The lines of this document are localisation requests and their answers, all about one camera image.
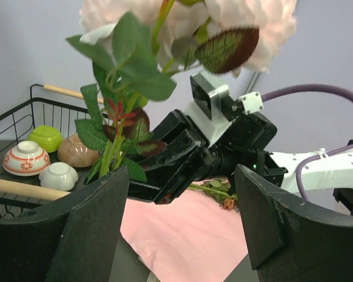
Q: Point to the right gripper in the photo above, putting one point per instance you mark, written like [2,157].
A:
[186,157]

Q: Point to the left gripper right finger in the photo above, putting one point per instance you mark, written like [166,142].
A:
[289,238]

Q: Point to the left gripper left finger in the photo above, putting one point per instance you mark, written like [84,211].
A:
[70,239]

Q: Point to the brown dried rose bunch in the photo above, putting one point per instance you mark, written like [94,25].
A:
[218,190]

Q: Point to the pink wrapping paper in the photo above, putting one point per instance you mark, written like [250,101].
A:
[191,239]

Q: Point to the pink flower bunch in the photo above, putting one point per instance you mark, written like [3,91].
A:
[137,47]

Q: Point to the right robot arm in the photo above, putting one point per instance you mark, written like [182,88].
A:
[301,172]

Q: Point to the white flower-shaped cup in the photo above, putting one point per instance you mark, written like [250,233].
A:
[60,176]

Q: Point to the brown ceramic cup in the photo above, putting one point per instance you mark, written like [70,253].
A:
[73,152]

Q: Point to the white red-patterned bowl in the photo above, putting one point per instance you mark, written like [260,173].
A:
[27,158]

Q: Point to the green plastic cup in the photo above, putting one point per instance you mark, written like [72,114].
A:
[47,137]

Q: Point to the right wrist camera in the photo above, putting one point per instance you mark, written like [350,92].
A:
[213,110]

